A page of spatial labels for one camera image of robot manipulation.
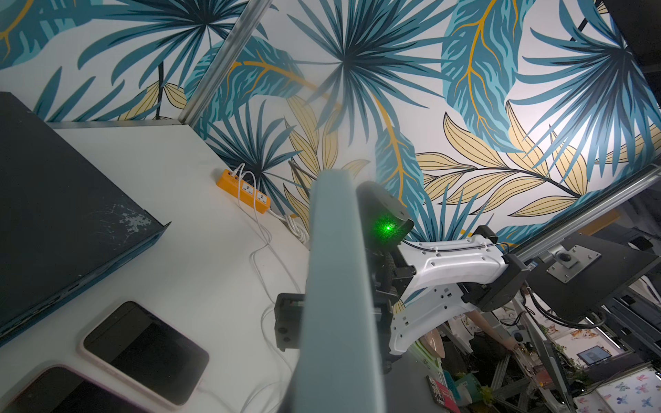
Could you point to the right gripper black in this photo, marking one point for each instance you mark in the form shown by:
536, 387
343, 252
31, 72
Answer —
390, 276

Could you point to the phone with light blue case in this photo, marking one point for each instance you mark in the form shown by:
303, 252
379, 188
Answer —
339, 366

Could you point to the phone with pink case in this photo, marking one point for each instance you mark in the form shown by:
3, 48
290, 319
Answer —
62, 389

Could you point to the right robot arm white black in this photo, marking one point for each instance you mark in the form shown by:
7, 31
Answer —
450, 278

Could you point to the phone with white case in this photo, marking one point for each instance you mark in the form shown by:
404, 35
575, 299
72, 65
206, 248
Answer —
145, 352

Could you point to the orange power strip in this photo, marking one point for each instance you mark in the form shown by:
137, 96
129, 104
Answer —
234, 184

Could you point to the grey network switch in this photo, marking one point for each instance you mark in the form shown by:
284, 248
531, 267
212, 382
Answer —
64, 225

